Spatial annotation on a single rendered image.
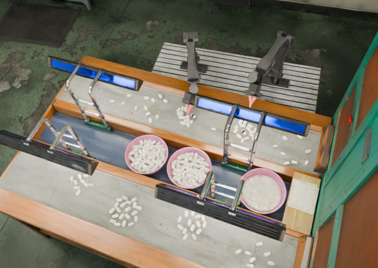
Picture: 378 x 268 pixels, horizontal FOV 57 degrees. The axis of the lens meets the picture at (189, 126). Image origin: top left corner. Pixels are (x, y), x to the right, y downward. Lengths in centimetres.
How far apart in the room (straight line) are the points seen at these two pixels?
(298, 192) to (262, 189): 20
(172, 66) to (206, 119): 58
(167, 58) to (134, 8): 164
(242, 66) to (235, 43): 111
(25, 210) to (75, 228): 33
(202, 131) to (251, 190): 48
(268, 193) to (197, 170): 43
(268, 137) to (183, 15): 222
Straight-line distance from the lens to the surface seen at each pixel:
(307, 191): 205
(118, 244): 198
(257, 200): 203
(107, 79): 212
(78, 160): 183
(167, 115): 229
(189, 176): 207
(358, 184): 135
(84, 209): 213
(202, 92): 235
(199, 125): 223
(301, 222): 199
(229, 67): 261
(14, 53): 426
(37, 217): 219
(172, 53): 273
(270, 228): 161
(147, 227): 200
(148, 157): 215
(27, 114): 364
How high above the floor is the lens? 264
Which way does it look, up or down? 58 degrees down
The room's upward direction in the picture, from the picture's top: 8 degrees counter-clockwise
